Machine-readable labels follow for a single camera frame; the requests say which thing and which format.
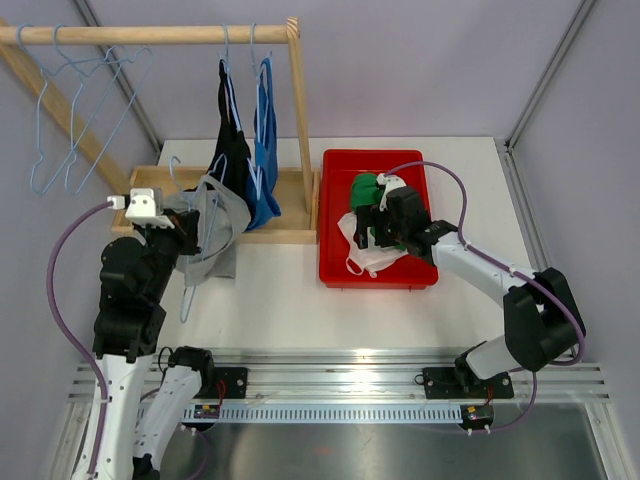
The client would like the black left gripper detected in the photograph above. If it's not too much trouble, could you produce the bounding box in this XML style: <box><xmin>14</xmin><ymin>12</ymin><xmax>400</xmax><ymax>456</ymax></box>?
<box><xmin>136</xmin><ymin>207</ymin><xmax>203</xmax><ymax>301</ymax></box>

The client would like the light blue hanger of grey top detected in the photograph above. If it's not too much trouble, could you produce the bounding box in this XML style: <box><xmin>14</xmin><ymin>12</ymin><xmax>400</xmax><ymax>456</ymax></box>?
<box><xmin>168</xmin><ymin>155</ymin><xmax>236</xmax><ymax>325</ymax></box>

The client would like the white camisole tank top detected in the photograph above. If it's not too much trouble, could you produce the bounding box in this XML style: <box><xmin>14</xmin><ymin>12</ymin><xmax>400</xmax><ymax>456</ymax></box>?
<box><xmin>337</xmin><ymin>212</ymin><xmax>408</xmax><ymax>279</ymax></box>

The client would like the grey tank top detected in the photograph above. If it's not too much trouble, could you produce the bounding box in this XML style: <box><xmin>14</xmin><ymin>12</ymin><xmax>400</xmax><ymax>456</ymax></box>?
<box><xmin>163</xmin><ymin>173</ymin><xmax>251</xmax><ymax>287</ymax></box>

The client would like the green tank top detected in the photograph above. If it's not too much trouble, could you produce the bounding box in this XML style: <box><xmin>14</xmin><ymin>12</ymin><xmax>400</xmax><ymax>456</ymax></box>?
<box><xmin>350</xmin><ymin>173</ymin><xmax>406</xmax><ymax>250</ymax></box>

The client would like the light blue hanger of white top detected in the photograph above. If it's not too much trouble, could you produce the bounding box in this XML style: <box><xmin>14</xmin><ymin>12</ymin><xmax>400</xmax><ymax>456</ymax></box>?
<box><xmin>16</xmin><ymin>23</ymin><xmax>137</xmax><ymax>194</ymax></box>

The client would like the light blue hanger of green top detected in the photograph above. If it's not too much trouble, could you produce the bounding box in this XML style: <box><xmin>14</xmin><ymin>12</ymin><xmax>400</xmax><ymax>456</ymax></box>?
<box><xmin>52</xmin><ymin>24</ymin><xmax>153</xmax><ymax>195</ymax></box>

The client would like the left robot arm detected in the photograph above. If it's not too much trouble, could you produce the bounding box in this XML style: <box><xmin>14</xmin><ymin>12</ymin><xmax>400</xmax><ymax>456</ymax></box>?
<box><xmin>73</xmin><ymin>210</ymin><xmax>217</xmax><ymax>479</ymax></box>

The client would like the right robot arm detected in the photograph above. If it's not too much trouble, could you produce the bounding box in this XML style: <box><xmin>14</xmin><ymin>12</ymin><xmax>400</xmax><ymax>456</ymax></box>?
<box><xmin>354</xmin><ymin>186</ymin><xmax>586</xmax><ymax>396</ymax></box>

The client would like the black tank top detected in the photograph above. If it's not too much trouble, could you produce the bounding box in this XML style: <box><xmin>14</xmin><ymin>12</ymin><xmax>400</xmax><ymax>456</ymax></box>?
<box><xmin>207</xmin><ymin>60</ymin><xmax>251</xmax><ymax>201</ymax></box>

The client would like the blue tank top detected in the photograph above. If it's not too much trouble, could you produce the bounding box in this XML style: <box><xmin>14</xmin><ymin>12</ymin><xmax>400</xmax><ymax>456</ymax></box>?
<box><xmin>246</xmin><ymin>55</ymin><xmax>281</xmax><ymax>232</ymax></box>

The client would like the light blue hanger of black top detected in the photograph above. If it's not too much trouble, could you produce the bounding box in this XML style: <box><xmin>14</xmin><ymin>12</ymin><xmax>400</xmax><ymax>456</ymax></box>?
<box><xmin>214</xmin><ymin>25</ymin><xmax>262</xmax><ymax>206</ymax></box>

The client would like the red plastic bin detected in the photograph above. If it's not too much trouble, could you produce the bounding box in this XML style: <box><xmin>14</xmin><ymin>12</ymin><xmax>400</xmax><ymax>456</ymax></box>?
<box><xmin>318</xmin><ymin>149</ymin><xmax>439</xmax><ymax>290</ymax></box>

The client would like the wooden clothes rack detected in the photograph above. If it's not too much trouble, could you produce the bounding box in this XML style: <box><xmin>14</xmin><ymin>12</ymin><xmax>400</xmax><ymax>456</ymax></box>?
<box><xmin>1</xmin><ymin>17</ymin><xmax>321</xmax><ymax>244</ymax></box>

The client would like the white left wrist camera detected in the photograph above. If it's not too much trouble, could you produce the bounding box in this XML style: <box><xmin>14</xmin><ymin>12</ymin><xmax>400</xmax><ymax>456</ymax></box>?
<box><xmin>107</xmin><ymin>187</ymin><xmax>175</xmax><ymax>229</ymax></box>

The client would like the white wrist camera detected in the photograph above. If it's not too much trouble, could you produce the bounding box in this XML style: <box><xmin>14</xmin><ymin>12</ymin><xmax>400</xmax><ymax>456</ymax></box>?
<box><xmin>107</xmin><ymin>187</ymin><xmax>175</xmax><ymax>229</ymax></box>
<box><xmin>376</xmin><ymin>173</ymin><xmax>406</xmax><ymax>211</ymax></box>

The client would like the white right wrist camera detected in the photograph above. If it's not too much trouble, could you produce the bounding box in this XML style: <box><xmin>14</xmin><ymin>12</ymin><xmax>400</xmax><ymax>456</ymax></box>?
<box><xmin>376</xmin><ymin>173</ymin><xmax>406</xmax><ymax>211</ymax></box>

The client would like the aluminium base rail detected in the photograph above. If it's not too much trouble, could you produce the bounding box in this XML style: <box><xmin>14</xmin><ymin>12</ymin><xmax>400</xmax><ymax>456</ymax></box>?
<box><xmin>69</xmin><ymin>348</ymin><xmax>610</xmax><ymax>424</ymax></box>

